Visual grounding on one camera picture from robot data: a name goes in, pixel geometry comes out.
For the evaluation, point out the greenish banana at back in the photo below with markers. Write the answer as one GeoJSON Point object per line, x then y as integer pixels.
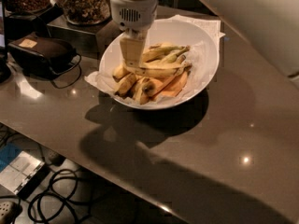
{"type": "Point", "coordinates": [155, 51]}

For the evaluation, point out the dark metal jar stand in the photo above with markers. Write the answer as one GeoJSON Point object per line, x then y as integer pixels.
{"type": "Point", "coordinates": [89, 41]}

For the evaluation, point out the white oval bowl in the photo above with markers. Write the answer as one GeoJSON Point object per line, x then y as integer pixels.
{"type": "Point", "coordinates": [174, 31]}

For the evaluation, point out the glass jar of granola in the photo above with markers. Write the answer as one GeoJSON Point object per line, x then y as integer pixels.
{"type": "Point", "coordinates": [85, 12]}

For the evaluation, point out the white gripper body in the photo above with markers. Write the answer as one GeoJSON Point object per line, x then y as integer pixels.
{"type": "Point", "coordinates": [134, 14]}

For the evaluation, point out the silver box on floor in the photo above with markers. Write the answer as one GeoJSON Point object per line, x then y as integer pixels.
{"type": "Point", "coordinates": [16, 171]}

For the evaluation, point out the yellow banana lower left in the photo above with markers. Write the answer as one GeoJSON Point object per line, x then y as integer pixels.
{"type": "Point", "coordinates": [125, 84]}

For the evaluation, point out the curved yellow banana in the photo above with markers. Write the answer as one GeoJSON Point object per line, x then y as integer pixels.
{"type": "Point", "coordinates": [159, 69]}

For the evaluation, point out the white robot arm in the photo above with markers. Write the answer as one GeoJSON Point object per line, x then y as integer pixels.
{"type": "Point", "coordinates": [270, 26]}

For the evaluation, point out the beige power strip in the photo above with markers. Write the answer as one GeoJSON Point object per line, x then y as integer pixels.
{"type": "Point", "coordinates": [8, 211]}

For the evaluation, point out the yellow banana with dark tip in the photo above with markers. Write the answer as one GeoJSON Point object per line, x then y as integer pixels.
{"type": "Point", "coordinates": [155, 85]}

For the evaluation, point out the white paper liner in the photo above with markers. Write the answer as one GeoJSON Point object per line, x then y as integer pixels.
{"type": "Point", "coordinates": [202, 59]}

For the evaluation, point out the orange banana lower right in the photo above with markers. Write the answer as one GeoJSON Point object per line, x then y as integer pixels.
{"type": "Point", "coordinates": [174, 87]}

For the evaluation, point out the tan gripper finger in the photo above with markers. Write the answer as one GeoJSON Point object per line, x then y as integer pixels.
{"type": "Point", "coordinates": [132, 46]}

